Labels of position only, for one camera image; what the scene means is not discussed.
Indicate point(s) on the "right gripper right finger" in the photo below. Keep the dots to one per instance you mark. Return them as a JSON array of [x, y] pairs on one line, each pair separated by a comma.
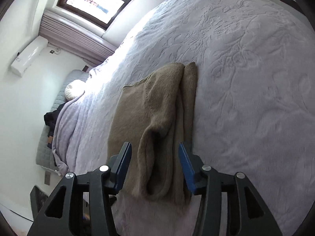
[[247, 212]]

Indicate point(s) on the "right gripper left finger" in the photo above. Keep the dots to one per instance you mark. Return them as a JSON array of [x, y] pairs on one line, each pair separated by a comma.
[[81, 204]]

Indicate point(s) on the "brown knit sweater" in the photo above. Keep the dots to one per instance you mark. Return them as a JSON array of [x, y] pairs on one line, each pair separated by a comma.
[[155, 115]]

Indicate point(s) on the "dark clothes pile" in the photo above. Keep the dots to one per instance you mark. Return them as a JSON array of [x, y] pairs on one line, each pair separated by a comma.
[[50, 120]]

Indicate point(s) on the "white round pillow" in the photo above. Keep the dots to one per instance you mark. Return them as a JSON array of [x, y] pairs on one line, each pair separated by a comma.
[[74, 89]]

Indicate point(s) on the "lavender embossed bedspread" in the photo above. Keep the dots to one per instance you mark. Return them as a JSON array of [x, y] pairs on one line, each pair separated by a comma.
[[254, 105]]

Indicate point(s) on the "mauve pleated curtain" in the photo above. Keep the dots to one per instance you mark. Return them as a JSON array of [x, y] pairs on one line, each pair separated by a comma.
[[75, 39]]

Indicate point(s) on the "wall mounted television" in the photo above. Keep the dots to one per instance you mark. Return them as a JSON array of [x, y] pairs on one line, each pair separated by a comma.
[[38, 199]]

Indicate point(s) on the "white wall air conditioner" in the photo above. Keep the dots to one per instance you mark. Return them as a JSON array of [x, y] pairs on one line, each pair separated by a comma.
[[28, 55]]

